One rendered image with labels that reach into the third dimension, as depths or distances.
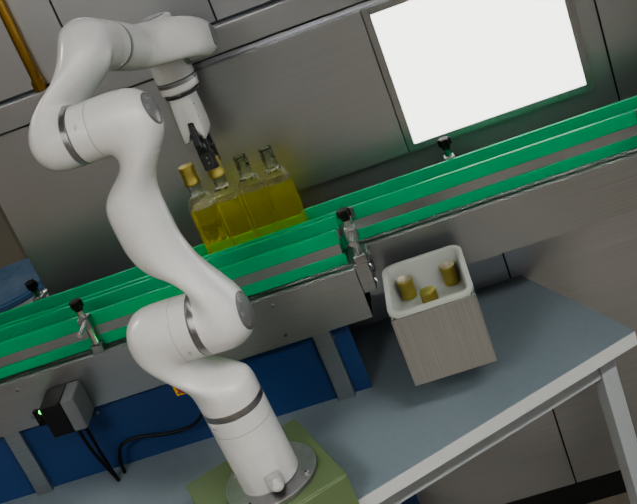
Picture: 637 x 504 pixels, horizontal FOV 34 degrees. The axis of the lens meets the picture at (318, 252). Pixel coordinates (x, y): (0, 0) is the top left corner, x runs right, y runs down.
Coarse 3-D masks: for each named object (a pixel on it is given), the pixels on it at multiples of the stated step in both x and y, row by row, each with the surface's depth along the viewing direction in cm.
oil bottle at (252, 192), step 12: (240, 180) 224; (252, 180) 222; (240, 192) 223; (252, 192) 222; (264, 192) 223; (252, 204) 224; (264, 204) 223; (252, 216) 225; (264, 216) 225; (276, 216) 226; (264, 228) 226; (276, 228) 226
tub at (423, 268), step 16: (416, 256) 219; (432, 256) 218; (448, 256) 218; (384, 272) 218; (400, 272) 219; (416, 272) 219; (432, 272) 219; (464, 272) 205; (384, 288) 211; (416, 288) 220; (448, 288) 217; (464, 288) 214; (400, 304) 217; (416, 304) 216; (432, 304) 199
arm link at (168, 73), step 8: (152, 16) 209; (160, 16) 207; (168, 16) 208; (168, 64) 209; (176, 64) 209; (184, 64) 210; (152, 72) 211; (160, 72) 210; (168, 72) 209; (176, 72) 210; (184, 72) 211; (192, 72) 212; (160, 80) 211; (168, 80) 210; (176, 80) 210
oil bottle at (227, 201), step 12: (216, 192) 223; (228, 192) 222; (216, 204) 223; (228, 204) 223; (240, 204) 223; (228, 216) 224; (240, 216) 224; (228, 228) 225; (240, 228) 225; (252, 228) 226; (240, 240) 226
